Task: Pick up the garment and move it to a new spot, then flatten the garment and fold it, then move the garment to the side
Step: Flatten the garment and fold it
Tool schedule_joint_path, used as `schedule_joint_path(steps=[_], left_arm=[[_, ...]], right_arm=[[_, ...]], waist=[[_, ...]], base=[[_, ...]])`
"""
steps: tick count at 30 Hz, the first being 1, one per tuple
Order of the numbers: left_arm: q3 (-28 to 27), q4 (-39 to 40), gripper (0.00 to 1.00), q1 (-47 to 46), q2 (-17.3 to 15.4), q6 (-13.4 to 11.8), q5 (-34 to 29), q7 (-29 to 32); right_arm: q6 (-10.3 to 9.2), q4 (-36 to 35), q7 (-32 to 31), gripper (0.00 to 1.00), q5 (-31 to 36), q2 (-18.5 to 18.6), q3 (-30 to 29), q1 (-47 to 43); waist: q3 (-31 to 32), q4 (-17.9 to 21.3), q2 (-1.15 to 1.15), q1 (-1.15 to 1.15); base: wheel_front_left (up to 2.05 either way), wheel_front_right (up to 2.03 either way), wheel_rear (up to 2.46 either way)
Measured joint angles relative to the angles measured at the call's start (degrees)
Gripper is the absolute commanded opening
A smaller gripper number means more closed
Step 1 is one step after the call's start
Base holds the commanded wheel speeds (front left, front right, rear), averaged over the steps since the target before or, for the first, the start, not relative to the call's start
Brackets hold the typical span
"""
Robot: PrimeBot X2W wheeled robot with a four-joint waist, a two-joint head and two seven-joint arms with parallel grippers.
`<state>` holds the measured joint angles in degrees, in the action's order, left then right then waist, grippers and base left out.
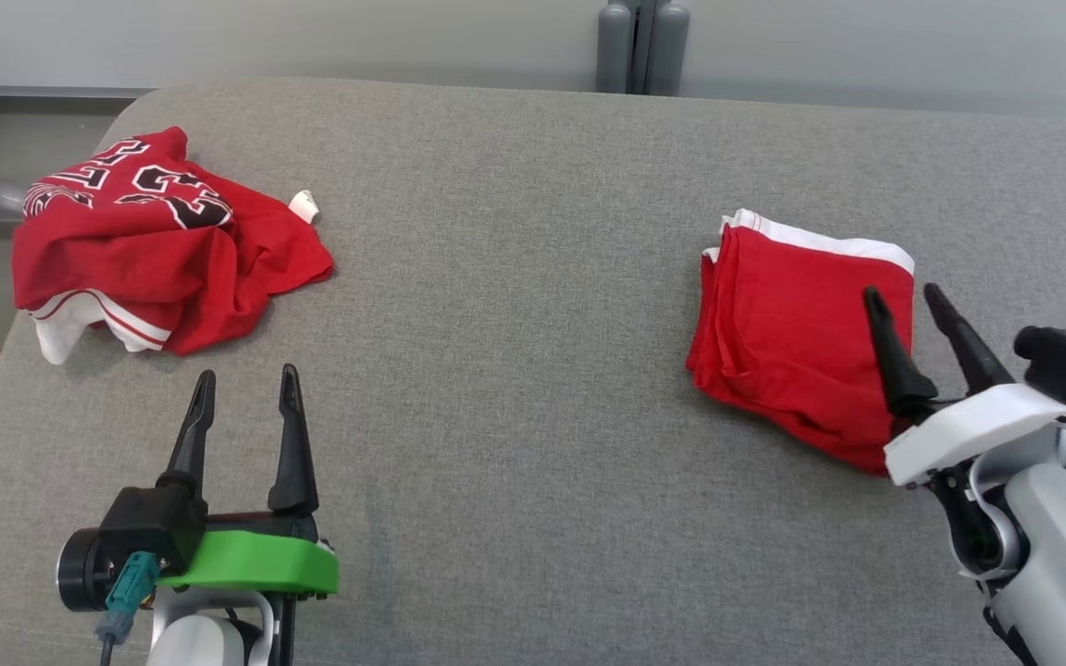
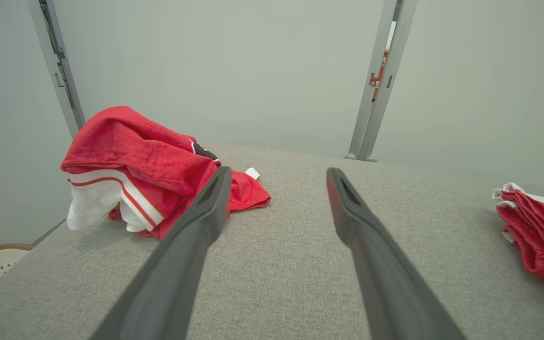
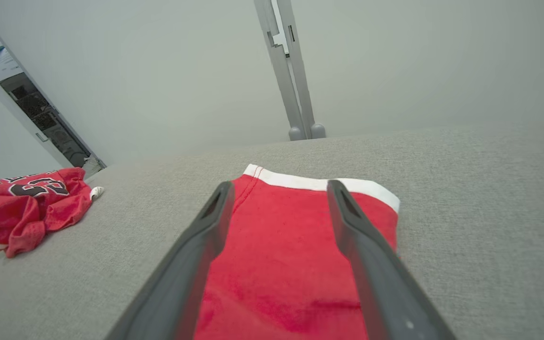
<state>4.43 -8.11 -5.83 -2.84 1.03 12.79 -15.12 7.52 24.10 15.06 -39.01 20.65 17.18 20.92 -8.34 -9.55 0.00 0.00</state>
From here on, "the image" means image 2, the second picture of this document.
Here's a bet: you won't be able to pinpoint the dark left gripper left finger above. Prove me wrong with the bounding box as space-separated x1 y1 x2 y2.
90 166 233 340

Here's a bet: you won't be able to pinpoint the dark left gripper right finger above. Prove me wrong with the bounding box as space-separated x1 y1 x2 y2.
326 168 466 340

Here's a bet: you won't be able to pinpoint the red and white basketball jersey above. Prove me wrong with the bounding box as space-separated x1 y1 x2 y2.
61 106 272 240

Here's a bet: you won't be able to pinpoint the red basketball shorts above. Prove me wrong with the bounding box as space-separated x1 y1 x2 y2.
492 182 544 298

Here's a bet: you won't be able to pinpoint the grey double partition post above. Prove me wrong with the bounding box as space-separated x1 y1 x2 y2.
345 0 419 163

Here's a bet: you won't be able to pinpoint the red wall sign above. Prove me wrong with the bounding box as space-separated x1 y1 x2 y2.
369 47 391 102

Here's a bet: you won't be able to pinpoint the grey corner partition post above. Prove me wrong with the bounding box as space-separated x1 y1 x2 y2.
29 0 86 139

